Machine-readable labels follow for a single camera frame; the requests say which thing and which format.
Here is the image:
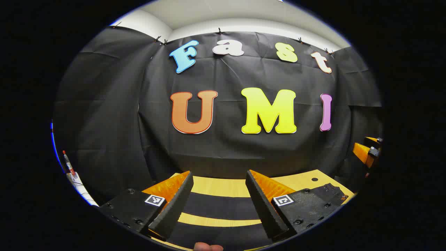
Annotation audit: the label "red tipped marker pen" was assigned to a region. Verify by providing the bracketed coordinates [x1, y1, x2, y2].
[62, 150, 76, 176]

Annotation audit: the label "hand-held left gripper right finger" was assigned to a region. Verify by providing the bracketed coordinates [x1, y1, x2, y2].
[245, 169, 349, 242]

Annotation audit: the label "black jeans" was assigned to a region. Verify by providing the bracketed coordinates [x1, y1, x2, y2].
[167, 194, 276, 251]

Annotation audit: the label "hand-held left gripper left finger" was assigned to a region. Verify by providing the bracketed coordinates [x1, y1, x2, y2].
[99, 170, 194, 241]

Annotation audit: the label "black backdrop cloth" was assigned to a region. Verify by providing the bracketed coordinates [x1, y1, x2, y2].
[52, 26, 384, 206]

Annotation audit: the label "white object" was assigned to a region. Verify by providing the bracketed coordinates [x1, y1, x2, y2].
[67, 172, 99, 207]

